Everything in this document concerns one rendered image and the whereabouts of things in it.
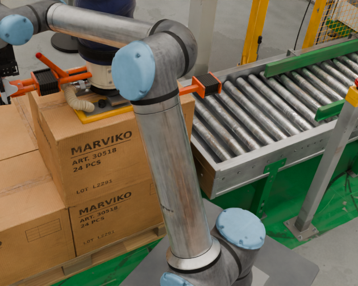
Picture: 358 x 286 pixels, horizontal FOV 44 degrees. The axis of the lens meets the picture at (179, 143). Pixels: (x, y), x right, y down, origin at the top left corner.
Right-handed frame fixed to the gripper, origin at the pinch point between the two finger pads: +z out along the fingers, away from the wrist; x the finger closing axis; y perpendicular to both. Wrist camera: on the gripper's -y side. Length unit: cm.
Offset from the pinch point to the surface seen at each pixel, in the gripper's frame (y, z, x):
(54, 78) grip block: 19.7, -1.6, -0.4
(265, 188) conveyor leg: 116, 78, -30
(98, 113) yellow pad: 31.7, 10.8, -11.6
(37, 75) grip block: 14.4, -1.6, 3.9
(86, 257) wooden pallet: 19, 97, -16
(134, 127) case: 45, 18, -17
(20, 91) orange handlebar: 6.6, -0.3, -1.6
